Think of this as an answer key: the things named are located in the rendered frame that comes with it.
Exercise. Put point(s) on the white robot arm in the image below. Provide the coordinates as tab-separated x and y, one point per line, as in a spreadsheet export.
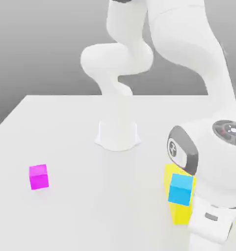
180	39

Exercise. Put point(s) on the small blue cube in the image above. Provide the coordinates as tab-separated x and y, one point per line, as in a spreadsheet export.
179	193

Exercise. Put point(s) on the large yellow box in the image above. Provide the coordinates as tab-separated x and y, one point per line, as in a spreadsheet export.
178	214

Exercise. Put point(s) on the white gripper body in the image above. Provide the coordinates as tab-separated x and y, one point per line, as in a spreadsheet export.
204	227

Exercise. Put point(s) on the small magenta cube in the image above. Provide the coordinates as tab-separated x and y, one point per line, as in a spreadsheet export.
38	179

